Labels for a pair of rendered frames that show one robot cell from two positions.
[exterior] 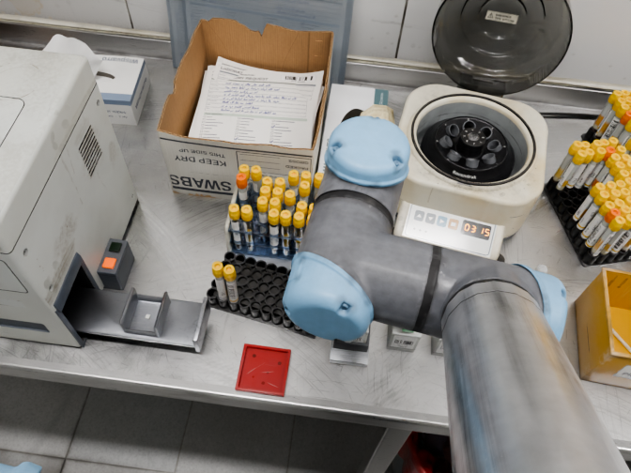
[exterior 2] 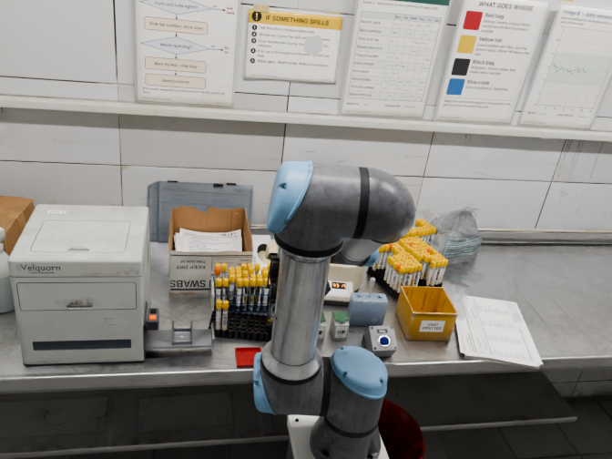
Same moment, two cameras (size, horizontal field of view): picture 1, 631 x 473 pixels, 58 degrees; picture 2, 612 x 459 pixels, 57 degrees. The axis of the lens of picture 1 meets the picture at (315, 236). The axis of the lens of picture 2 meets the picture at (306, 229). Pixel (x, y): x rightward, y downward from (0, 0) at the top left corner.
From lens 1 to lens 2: 89 cm
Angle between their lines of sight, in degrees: 31
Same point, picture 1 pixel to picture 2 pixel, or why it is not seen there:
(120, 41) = not seen: hidden behind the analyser
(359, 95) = (262, 238)
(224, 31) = (185, 213)
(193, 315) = (207, 334)
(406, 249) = not seen: hidden behind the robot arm
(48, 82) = (137, 215)
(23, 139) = (137, 233)
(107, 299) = (156, 333)
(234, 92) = (194, 242)
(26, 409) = not seen: outside the picture
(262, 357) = (246, 352)
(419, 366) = (328, 346)
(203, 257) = (198, 318)
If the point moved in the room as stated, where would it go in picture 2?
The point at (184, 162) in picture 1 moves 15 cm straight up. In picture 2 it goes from (181, 270) to (181, 224)
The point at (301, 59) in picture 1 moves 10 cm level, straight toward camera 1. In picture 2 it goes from (228, 225) to (233, 239)
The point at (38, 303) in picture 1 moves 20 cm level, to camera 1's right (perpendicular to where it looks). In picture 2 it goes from (137, 318) to (222, 313)
